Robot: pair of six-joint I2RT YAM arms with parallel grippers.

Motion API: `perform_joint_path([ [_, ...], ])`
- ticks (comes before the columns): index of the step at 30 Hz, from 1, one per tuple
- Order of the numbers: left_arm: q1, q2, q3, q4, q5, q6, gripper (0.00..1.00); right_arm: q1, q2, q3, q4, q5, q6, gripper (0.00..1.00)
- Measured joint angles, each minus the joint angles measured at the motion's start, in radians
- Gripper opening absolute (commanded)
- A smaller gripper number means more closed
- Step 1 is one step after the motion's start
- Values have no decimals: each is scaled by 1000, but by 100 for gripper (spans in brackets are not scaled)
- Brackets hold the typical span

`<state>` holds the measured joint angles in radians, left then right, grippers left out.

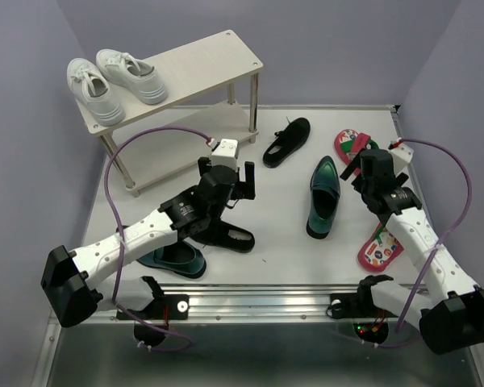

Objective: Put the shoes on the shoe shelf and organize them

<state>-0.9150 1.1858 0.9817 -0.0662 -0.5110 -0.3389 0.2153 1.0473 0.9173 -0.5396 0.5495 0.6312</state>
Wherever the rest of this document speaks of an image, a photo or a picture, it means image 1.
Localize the green loafer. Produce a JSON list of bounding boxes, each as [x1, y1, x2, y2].
[[137, 241, 207, 279], [306, 156, 340, 239]]

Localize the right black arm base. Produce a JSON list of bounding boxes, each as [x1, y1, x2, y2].
[[326, 275, 393, 346]]

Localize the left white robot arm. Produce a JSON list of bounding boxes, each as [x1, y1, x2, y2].
[[41, 157, 256, 328]]

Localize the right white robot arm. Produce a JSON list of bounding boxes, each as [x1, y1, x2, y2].
[[332, 149, 484, 355]]

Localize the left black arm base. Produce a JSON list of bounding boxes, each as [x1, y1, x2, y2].
[[115, 276, 193, 352]]

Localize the black lace shoe near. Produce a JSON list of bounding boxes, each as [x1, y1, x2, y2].
[[195, 219, 256, 253]]

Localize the black lace shoe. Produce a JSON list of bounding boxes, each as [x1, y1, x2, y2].
[[195, 219, 256, 253], [262, 118, 311, 169]]

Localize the black lace shoe far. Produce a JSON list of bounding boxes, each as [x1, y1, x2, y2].
[[262, 118, 311, 169]]

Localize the white two-tier shoe shelf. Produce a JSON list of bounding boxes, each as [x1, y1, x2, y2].
[[78, 30, 263, 197]]

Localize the pink patterned sandal far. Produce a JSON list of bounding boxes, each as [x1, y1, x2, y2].
[[333, 129, 378, 166]]

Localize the pink patterned sandal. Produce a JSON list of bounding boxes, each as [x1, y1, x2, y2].
[[357, 224, 403, 273], [333, 129, 378, 166]]

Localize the pink patterned sandal near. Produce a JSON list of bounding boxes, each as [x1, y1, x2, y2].
[[357, 224, 403, 273]]

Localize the right white sneaker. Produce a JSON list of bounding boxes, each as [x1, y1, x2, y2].
[[96, 49, 168, 105]]

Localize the white sneaker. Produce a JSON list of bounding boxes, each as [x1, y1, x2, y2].
[[66, 58, 125, 127], [96, 49, 168, 105]]

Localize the left white sneaker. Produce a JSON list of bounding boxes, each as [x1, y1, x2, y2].
[[66, 58, 125, 127]]

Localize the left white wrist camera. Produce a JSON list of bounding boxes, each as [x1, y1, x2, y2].
[[210, 139, 239, 172]]

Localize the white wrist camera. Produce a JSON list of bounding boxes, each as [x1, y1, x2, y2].
[[210, 139, 239, 172], [388, 141, 414, 176]]

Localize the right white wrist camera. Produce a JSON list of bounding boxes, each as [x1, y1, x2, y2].
[[388, 141, 414, 176]]

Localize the aluminium mounting rail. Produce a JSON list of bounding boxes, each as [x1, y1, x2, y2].
[[50, 281, 475, 324]]

